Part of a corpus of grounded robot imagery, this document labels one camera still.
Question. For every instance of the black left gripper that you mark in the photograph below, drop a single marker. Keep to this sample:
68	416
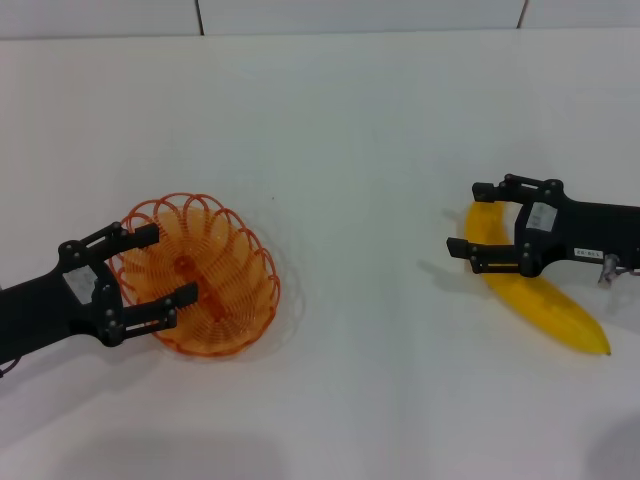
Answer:
45	305

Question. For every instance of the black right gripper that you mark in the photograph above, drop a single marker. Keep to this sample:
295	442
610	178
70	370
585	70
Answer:
595	230

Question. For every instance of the yellow plastic banana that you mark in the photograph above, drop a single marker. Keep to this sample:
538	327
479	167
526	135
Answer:
545	305

